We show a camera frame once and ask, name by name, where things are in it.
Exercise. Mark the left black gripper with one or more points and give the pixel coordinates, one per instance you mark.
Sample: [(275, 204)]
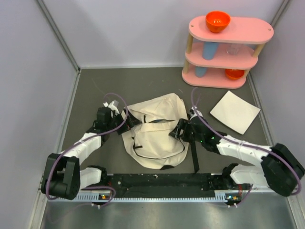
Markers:
[(130, 122)]

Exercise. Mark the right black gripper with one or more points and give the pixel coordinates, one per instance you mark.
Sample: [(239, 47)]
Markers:
[(184, 124)]

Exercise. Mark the cream canvas student backpack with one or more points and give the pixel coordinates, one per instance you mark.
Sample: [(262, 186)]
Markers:
[(149, 143)]

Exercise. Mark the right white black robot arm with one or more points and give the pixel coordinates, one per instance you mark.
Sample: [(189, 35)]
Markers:
[(274, 167)]

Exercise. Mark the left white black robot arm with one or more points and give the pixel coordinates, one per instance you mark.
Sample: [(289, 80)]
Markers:
[(63, 177)]

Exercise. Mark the blue cup on bottom shelf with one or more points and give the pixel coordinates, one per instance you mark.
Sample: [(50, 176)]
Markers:
[(200, 71)]

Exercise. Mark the blue cup on shelf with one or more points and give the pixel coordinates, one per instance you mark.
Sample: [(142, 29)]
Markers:
[(209, 50), (200, 71)]

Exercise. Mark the white square notebook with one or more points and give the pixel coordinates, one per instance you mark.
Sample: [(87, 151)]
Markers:
[(234, 112)]

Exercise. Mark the orange bowl on bottom shelf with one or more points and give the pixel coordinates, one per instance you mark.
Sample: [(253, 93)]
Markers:
[(234, 74)]

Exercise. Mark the orange bowl on shelf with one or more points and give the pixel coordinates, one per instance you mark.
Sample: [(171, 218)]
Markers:
[(217, 21), (234, 74)]

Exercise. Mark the pink three-tier shelf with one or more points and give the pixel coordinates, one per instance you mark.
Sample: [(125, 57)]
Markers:
[(252, 33)]

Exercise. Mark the blue cup on middle shelf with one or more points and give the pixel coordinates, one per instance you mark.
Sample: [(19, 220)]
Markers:
[(209, 50)]

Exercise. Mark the clear glass on middle shelf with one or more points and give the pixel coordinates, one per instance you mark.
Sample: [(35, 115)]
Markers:
[(233, 48)]

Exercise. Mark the orange bowl on top shelf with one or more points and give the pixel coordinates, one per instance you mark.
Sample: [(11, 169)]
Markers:
[(217, 21)]

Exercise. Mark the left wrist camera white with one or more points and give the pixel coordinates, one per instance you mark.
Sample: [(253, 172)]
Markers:
[(113, 106)]

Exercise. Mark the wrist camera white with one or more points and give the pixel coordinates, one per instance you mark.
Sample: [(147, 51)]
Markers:
[(195, 113), (113, 106)]

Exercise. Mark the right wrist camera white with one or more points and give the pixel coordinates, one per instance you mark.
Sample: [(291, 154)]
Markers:
[(195, 113)]

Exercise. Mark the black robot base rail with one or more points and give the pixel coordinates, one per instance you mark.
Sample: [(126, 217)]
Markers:
[(164, 185)]

